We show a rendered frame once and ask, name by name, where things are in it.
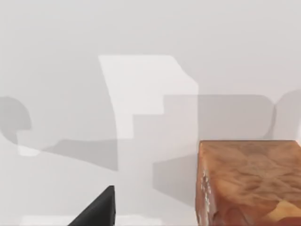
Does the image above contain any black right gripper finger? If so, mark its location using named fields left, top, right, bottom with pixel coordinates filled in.
left=67, top=185, right=116, bottom=226

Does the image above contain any brown bread loaf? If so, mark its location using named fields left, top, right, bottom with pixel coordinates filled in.
left=195, top=139, right=301, bottom=226

